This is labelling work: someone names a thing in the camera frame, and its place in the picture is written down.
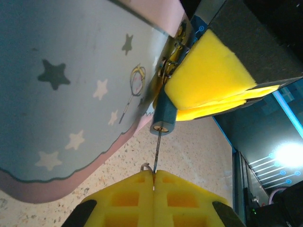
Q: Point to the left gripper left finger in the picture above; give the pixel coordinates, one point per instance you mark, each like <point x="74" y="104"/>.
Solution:
<point x="132" y="201"/>

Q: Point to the aluminium table side rail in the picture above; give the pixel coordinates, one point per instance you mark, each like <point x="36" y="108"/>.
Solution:
<point x="241" y="179"/>

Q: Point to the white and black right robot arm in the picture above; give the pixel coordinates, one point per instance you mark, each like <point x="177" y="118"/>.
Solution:
<point x="279" y="212"/>

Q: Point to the pastel cartoon tin box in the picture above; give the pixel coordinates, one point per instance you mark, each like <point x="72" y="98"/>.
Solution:
<point x="59" y="106"/>

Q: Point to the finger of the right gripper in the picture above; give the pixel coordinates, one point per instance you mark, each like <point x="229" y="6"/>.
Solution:
<point x="208" y="71"/>
<point x="213" y="110"/>

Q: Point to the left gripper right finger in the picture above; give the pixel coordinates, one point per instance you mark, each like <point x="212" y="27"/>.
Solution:
<point x="184" y="201"/>

